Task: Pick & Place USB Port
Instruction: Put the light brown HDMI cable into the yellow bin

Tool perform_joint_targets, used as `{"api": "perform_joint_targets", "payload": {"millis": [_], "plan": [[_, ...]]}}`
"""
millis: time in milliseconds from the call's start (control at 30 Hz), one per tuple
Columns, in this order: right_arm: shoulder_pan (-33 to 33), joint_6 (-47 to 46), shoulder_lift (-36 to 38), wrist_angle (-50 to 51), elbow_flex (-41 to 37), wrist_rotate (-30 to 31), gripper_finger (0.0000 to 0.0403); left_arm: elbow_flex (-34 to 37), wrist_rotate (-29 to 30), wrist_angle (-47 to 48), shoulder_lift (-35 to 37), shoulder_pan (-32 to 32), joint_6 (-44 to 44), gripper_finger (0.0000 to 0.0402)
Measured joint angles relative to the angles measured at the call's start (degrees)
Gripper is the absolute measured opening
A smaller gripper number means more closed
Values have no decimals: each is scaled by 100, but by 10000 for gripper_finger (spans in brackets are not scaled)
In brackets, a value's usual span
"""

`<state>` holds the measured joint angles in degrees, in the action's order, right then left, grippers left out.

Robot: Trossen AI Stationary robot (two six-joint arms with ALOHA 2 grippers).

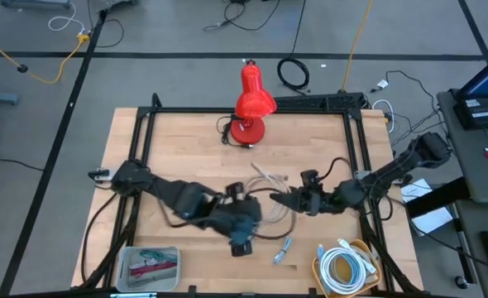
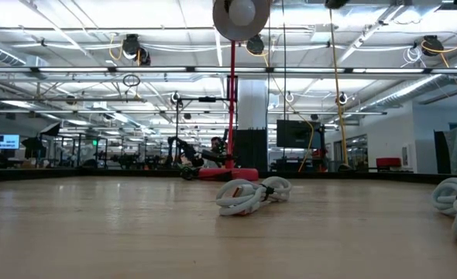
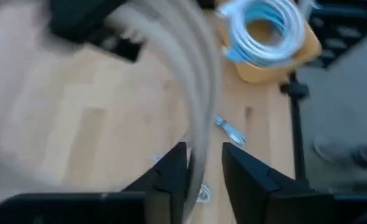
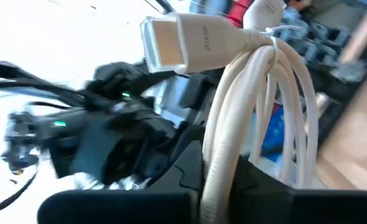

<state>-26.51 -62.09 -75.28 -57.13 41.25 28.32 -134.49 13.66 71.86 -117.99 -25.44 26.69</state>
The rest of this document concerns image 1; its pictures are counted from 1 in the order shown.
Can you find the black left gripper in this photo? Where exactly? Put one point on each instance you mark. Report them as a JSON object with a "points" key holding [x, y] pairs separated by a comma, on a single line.
{"points": [[235, 215]]}

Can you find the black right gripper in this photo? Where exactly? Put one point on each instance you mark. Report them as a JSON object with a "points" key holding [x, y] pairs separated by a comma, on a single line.
{"points": [[318, 200]]}

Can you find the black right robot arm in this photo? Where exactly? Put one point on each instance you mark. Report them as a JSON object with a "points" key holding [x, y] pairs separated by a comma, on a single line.
{"points": [[393, 169]]}

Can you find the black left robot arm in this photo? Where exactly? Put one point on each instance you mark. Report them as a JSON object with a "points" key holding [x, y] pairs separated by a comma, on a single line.
{"points": [[144, 182]]}

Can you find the yellow plastic bin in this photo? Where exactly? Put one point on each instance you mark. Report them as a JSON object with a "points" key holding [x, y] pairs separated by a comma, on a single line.
{"points": [[345, 265]]}

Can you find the black perforated tray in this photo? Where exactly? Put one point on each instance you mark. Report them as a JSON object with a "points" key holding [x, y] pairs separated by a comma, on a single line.
{"points": [[318, 101]]}

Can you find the red desk lamp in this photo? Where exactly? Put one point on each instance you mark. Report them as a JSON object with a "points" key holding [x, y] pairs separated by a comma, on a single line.
{"points": [[252, 103]]}

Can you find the grey plastic bin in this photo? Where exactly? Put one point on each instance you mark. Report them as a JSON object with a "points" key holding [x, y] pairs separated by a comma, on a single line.
{"points": [[126, 253]]}

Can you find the black desk beam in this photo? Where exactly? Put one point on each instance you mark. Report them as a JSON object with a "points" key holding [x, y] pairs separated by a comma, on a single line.
{"points": [[434, 198]]}

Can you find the white paper sheet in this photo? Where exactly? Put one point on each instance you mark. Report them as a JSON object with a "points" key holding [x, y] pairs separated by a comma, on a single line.
{"points": [[434, 221]]}

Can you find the white power adapter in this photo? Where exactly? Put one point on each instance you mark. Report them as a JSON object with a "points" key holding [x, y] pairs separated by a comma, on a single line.
{"points": [[383, 84]]}

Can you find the grey desk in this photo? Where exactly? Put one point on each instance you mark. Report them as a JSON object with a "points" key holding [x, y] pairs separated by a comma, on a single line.
{"points": [[475, 178]]}

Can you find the black caster wheel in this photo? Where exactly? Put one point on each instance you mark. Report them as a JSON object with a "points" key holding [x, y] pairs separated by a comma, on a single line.
{"points": [[461, 282]]}

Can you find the black docking box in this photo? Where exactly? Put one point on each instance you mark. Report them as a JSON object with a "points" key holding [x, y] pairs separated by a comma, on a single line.
{"points": [[477, 113]]}

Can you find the black floor puck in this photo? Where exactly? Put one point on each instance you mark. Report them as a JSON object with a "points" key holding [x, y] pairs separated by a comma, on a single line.
{"points": [[22, 68]]}

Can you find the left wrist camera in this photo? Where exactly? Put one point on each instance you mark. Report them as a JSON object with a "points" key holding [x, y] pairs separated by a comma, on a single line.
{"points": [[235, 189]]}

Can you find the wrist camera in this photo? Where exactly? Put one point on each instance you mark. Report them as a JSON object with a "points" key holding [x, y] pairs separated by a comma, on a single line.
{"points": [[235, 189], [311, 178]]}

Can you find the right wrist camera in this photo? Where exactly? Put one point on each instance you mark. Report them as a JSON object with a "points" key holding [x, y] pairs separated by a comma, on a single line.
{"points": [[311, 178]]}

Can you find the black metal table frame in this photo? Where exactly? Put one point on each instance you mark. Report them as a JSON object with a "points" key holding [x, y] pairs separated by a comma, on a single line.
{"points": [[244, 110]]}

